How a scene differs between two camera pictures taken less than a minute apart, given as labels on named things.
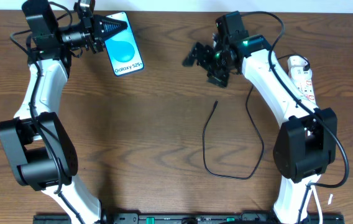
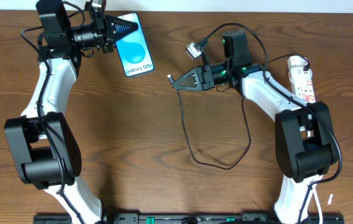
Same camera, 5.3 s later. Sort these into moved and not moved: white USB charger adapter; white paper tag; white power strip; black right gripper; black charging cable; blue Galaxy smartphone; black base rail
Moved: black right gripper; blue Galaxy smartphone; black charging cable
Not moved: black base rail; white power strip; white paper tag; white USB charger adapter
